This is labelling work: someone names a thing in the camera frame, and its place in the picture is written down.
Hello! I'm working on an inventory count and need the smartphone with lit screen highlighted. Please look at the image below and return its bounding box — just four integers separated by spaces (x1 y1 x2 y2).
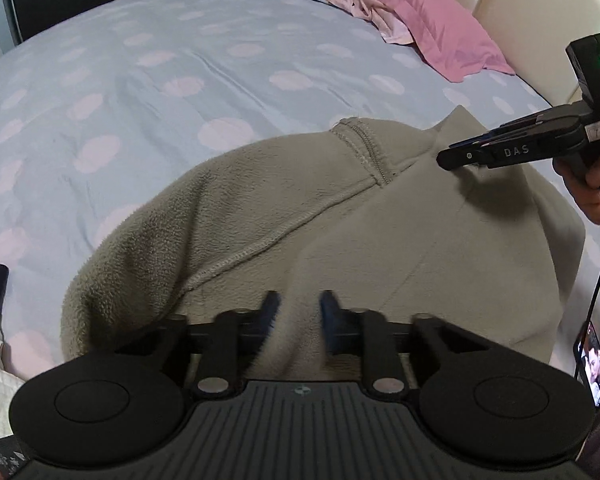
573 320 600 407

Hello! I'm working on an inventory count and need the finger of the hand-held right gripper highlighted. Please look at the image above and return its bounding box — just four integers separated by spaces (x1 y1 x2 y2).
437 122 581 171
500 105 583 130

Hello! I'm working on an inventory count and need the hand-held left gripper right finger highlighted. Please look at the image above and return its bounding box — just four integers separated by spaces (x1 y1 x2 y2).
319 290 486 397

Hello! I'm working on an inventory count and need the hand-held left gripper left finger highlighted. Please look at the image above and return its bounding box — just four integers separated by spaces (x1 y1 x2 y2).
115 291 281 398

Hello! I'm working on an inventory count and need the dark floral garment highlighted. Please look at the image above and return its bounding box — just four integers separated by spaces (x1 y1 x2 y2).
0 437 33 480

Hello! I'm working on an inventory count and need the beige fleece jacket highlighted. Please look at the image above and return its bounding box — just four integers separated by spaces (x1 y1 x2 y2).
60 105 588 386

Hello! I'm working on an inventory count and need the cream padded headboard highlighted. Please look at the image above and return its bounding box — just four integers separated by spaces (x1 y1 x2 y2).
472 0 600 111

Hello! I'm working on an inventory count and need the solid pink pillow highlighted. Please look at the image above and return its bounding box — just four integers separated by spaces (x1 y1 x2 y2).
305 0 516 83

